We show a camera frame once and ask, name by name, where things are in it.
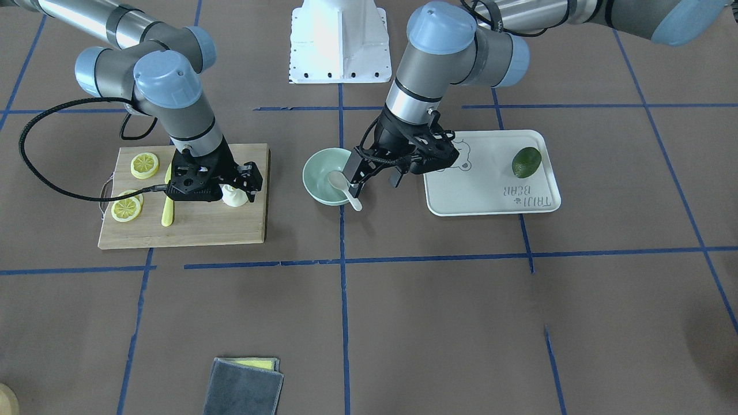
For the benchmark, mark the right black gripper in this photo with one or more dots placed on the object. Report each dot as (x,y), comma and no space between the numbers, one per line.
(226,163)

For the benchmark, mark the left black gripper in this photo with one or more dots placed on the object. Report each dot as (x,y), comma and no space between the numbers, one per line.
(393,137)

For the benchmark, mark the white steamed bun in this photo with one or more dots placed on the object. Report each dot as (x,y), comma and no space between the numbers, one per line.
(233,196)

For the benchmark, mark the white ceramic spoon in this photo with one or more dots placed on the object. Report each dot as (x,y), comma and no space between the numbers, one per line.
(339,182)

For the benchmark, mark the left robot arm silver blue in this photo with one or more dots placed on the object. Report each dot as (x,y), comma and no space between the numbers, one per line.
(483,43)

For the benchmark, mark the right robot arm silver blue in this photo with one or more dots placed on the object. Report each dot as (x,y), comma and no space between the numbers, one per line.
(153,69)

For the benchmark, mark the light green bowl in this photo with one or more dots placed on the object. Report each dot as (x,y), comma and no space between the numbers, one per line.
(315,175)

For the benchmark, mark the yellow plastic knife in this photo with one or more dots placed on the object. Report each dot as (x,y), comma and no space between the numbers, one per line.
(167,217)

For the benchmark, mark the lemon slice upper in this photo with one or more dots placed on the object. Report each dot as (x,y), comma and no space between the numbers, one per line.
(144,165)

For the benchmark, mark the wooden cutting board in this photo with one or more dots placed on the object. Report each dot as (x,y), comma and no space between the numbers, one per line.
(196,223)

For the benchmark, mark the white serving tray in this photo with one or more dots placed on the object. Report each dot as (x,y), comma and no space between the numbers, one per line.
(481,181)

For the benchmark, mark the lemon slice front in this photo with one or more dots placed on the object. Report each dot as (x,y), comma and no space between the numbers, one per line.
(125,210)

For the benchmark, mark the green avocado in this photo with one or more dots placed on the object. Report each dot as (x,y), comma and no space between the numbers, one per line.
(526,162)

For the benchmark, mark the grey yellow folded cloth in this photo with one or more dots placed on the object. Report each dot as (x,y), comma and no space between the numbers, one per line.
(244,385)

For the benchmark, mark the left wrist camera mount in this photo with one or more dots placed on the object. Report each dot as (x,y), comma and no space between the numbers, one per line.
(434,150)

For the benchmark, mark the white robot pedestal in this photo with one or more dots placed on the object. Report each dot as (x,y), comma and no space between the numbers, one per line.
(339,41)

